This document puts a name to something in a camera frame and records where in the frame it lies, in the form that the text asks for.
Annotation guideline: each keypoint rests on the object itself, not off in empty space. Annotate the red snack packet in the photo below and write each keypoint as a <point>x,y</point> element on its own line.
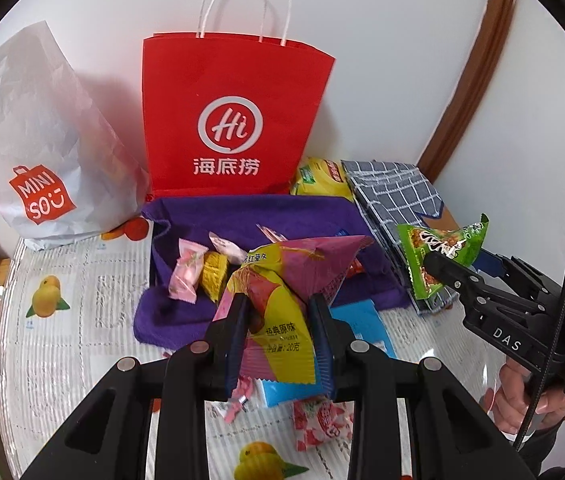
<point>356,266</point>

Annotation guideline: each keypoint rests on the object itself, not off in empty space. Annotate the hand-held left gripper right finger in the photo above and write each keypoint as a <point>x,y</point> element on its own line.
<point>322,340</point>

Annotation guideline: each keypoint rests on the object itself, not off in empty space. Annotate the person's right hand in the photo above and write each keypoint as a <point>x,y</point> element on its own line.
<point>504,397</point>

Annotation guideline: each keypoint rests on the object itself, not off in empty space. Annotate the pink white candy packet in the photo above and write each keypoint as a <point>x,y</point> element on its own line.
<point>322,420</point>

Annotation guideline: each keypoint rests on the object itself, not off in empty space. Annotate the small yellow snack packet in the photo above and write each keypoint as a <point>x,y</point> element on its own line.
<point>215,275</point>

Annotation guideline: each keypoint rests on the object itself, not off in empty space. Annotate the yellow chip bag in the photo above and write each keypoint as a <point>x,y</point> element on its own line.
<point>320,177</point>

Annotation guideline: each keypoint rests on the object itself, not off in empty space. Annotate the person's right forearm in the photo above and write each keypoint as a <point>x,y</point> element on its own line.
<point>562,455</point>

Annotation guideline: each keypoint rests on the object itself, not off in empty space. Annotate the green snack packet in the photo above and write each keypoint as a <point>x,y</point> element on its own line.
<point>422,245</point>

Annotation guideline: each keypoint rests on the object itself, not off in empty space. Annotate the small pink candy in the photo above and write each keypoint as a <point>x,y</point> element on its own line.
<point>240,405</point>

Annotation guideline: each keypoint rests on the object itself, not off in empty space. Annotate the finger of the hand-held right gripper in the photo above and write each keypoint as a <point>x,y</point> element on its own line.
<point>517,272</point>
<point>450,270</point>

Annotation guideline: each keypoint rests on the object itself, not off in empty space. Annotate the purple towel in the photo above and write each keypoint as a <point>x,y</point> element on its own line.
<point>202,215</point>

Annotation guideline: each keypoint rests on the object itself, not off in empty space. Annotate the fruit print tablecloth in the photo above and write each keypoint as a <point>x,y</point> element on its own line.
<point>102,310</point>

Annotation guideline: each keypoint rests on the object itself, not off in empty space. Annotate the grey plaid cloth star patch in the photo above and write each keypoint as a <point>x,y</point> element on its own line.
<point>387,190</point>

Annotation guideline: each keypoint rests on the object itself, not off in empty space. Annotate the blue packet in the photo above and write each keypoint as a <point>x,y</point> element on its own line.
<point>362,322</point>

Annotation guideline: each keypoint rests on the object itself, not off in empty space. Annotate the pale pink candy wrapper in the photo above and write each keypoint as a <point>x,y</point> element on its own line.
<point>225,247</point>
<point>270,234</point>

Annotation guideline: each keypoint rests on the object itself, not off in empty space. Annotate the white paper bag orange logo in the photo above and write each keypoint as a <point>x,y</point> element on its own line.
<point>47,125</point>

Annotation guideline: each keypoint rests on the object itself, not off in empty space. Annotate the brown wooden door trim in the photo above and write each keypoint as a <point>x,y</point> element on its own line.
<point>467,85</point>

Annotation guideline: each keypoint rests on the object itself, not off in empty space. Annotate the pink and yellow snack packet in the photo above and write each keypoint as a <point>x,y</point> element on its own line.
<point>282,280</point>

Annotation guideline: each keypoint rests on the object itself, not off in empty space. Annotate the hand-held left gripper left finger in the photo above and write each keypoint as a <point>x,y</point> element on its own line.
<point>227,340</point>

